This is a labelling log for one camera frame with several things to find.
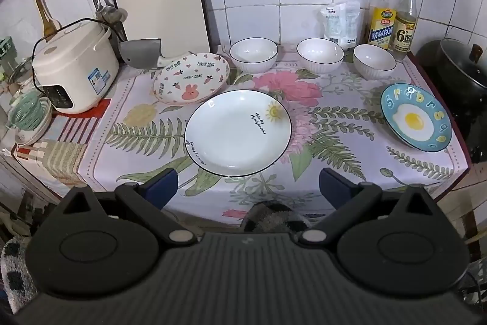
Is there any blue fried egg plate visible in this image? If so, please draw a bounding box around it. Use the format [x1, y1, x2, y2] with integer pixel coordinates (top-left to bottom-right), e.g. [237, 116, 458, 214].
[380, 83, 453, 153]

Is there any large white sun plate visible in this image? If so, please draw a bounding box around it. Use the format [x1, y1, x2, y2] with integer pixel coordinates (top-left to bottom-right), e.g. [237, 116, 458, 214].
[184, 89, 292, 177]

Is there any pink rabbit carrot plate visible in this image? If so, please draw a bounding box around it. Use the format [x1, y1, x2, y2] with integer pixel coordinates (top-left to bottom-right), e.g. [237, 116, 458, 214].
[153, 53, 230, 106]

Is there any white ribbed bowl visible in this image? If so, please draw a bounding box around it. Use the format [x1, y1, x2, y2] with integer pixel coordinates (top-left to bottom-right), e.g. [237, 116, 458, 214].
[296, 38, 345, 74]
[229, 37, 278, 74]
[352, 44, 397, 80]

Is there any striped cloth mat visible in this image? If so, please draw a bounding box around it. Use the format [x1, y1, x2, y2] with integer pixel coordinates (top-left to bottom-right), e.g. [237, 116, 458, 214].
[12, 99, 110, 197]

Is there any white rice cooker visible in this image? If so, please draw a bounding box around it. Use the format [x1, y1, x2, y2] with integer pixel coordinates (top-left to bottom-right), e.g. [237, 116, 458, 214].
[32, 21, 119, 114]

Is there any white vinegar bottle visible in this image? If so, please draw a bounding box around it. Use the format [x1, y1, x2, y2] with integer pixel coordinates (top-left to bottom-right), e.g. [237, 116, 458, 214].
[389, 0, 419, 60]

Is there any black wok with glass lid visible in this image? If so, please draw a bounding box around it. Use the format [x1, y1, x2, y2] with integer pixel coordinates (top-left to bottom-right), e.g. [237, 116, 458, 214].
[416, 38, 486, 163]

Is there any white salt bag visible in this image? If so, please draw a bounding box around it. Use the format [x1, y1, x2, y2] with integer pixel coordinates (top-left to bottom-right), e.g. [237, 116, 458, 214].
[320, 2, 361, 50]

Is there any cooking wine bottle yellow label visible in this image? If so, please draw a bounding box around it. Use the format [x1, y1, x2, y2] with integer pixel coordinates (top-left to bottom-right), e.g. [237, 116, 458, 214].
[366, 0, 397, 50]

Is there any wooden spatula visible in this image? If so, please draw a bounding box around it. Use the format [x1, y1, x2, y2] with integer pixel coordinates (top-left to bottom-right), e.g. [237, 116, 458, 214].
[34, 0, 61, 42]

